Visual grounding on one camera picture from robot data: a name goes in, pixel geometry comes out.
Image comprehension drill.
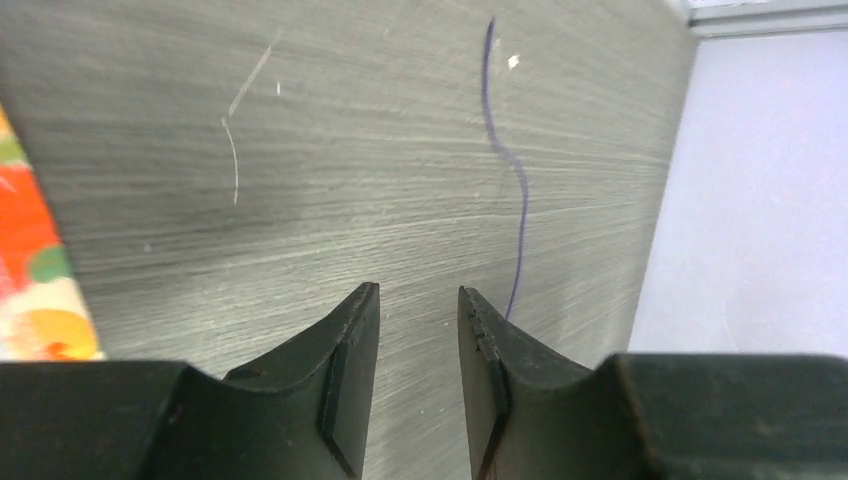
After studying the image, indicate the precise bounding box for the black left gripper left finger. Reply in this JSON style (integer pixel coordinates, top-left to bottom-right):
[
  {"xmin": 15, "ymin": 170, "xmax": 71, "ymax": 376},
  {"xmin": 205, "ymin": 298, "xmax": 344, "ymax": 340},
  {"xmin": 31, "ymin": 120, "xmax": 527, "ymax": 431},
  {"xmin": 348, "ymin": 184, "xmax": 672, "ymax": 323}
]
[{"xmin": 1, "ymin": 282, "xmax": 380, "ymax": 479}]

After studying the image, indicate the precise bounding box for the floral orange cloth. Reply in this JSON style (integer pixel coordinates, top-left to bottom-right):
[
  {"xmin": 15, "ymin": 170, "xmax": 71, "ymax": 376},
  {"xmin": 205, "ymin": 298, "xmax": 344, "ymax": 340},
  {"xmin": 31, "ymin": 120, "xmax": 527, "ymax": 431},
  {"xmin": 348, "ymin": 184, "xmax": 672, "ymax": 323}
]
[{"xmin": 1, "ymin": 112, "xmax": 104, "ymax": 362}]

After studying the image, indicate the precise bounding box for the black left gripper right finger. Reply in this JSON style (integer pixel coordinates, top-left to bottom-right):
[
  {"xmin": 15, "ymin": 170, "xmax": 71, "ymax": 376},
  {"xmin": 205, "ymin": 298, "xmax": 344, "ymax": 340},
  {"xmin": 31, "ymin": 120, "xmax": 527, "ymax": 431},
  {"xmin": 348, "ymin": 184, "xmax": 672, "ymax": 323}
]
[{"xmin": 457, "ymin": 288, "xmax": 847, "ymax": 479}]

